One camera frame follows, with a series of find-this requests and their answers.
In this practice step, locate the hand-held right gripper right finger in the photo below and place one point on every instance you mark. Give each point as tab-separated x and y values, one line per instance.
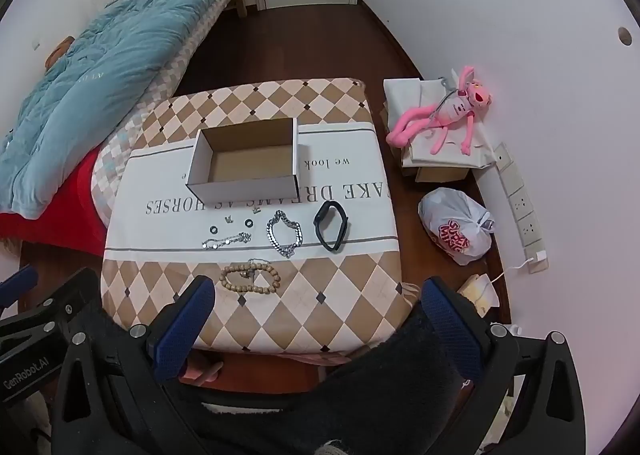
450	322

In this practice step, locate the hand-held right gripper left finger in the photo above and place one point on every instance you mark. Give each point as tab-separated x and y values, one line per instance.
182	330

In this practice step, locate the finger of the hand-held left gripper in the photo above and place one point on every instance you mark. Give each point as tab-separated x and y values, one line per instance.
60	305
17	282

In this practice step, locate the black smart band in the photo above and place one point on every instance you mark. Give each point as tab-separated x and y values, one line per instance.
330	247

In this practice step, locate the beige paper packet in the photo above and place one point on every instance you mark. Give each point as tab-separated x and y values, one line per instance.
477	292

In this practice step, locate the person's black trouser leg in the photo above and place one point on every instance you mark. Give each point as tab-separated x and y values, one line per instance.
390	385

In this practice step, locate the red cloth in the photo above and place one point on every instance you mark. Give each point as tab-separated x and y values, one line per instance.
65	205

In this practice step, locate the white plastic bag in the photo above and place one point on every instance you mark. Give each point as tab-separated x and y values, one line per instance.
450	227

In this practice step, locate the white charger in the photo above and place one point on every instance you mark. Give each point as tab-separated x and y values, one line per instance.
536	260

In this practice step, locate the diamond pattern printed cover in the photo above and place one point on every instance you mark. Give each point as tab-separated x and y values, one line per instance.
310	285

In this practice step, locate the white power strip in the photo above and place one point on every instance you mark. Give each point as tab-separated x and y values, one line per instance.
520	205

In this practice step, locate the brown cardboard box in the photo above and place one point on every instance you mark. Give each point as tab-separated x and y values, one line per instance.
440	175

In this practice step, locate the pink plush toy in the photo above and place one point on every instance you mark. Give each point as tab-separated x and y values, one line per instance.
457	107

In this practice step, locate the grey clothes hanger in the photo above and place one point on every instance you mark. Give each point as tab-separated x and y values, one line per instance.
446	97

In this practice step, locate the blue quilt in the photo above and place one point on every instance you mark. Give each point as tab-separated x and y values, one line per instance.
115	70

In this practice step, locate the brown pillow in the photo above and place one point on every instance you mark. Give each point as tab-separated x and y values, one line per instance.
59	51

